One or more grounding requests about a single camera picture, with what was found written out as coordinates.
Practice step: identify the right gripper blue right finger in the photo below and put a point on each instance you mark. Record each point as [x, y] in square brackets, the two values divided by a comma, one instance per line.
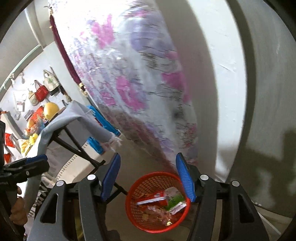
[239, 221]

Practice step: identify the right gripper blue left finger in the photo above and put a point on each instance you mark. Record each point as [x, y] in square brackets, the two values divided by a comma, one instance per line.
[56, 219]

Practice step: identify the green tea packet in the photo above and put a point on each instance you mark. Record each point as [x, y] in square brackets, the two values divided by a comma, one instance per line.
[175, 201]

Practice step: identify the red snack bag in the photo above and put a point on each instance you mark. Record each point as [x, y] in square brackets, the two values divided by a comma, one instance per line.
[157, 198]

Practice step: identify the pink clear candy wrapper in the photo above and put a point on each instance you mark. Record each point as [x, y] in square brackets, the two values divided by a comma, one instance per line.
[154, 213]

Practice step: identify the red plastic trash basket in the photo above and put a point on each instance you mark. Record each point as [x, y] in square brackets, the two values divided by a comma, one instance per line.
[151, 183]

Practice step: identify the person's left hand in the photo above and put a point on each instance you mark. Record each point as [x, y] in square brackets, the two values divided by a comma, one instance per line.
[18, 214]

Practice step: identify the yellow tissue pack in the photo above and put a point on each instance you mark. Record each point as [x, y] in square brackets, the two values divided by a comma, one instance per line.
[25, 146]

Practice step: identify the apple on top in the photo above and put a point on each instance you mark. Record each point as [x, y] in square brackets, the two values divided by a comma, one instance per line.
[30, 123]

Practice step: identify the grey feather print tablecloth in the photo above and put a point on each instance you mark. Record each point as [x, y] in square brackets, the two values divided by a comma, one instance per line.
[74, 118]

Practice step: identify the blue glass fruit bowl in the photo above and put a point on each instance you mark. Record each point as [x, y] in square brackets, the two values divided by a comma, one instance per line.
[36, 128]

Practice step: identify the red orange gift box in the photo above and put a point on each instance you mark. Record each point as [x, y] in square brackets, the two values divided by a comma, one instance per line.
[39, 113]

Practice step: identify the black folding table leg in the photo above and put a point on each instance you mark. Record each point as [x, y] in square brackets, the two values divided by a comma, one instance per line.
[81, 165]

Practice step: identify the yellow pomelo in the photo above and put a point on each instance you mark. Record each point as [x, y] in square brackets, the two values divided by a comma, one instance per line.
[50, 109]

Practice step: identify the beige hanging bag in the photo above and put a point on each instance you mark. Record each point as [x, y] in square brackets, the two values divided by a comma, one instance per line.
[32, 98]

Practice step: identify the red handbag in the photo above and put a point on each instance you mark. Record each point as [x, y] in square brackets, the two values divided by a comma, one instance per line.
[41, 91]

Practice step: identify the blue plastic stool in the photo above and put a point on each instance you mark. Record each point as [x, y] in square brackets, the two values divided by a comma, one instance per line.
[102, 133]

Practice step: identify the white tote bag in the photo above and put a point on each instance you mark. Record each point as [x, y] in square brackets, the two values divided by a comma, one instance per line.
[51, 82]

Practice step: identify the dark red curtain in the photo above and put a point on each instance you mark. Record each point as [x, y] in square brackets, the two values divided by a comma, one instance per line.
[63, 52]

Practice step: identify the floral plastic sheet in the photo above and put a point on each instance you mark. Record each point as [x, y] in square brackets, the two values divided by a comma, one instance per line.
[125, 57]

